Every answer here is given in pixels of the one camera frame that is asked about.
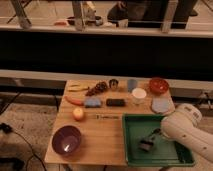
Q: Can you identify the black brush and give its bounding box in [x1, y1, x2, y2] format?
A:
[139, 140, 153, 152]

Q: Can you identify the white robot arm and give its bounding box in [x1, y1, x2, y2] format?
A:
[160, 103, 213, 163]

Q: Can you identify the green plastic tray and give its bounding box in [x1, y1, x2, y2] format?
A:
[122, 114, 195, 167]

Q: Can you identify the white cup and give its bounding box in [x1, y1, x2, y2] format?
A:
[132, 88, 147, 105]

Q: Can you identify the red bowl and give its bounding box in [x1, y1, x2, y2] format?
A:
[149, 77, 169, 95]

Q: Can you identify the black rectangular block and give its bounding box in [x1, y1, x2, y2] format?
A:
[106, 99, 125, 107]

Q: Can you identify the light blue cup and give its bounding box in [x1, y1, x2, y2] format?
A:
[127, 79, 138, 92]

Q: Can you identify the small metal cup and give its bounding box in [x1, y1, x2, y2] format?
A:
[109, 79, 119, 91]

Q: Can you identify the dark grape bunch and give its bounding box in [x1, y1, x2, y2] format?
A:
[86, 81, 108, 96]

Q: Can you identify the orange carrot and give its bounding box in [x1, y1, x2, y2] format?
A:
[65, 96, 84, 106]

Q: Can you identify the purple bowl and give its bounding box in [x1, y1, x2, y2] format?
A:
[52, 125, 82, 156]

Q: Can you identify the yellow banana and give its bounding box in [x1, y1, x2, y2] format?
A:
[68, 84, 89, 92]

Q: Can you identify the black floor cable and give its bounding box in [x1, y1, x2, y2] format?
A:
[0, 122, 48, 171]

